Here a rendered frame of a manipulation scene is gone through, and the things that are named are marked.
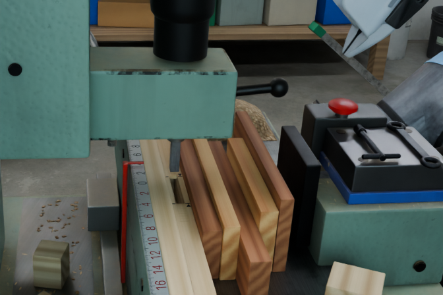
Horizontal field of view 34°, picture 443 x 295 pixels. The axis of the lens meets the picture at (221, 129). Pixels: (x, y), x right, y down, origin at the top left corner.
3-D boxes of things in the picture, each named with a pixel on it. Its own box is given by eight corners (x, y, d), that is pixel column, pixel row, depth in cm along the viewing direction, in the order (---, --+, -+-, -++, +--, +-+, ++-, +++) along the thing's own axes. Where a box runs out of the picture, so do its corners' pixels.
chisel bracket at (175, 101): (232, 153, 70) (239, 70, 66) (84, 156, 67) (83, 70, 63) (218, 122, 76) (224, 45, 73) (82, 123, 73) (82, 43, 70)
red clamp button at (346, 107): (361, 116, 73) (362, 107, 72) (333, 116, 72) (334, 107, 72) (351, 105, 75) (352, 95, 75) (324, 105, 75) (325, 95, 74)
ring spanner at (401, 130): (445, 169, 66) (446, 164, 66) (425, 170, 66) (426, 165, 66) (401, 124, 75) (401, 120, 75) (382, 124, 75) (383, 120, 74)
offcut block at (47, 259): (33, 286, 78) (31, 255, 76) (43, 269, 81) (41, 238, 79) (61, 290, 78) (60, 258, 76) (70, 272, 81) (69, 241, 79)
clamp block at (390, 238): (443, 286, 72) (463, 209, 68) (314, 294, 69) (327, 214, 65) (385, 209, 85) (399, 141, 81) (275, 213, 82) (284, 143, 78)
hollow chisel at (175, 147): (178, 172, 73) (181, 127, 71) (170, 172, 73) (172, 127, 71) (177, 167, 74) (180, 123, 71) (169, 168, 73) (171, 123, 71)
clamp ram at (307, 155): (367, 243, 71) (382, 163, 68) (295, 247, 70) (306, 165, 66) (337, 198, 79) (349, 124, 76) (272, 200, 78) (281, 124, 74)
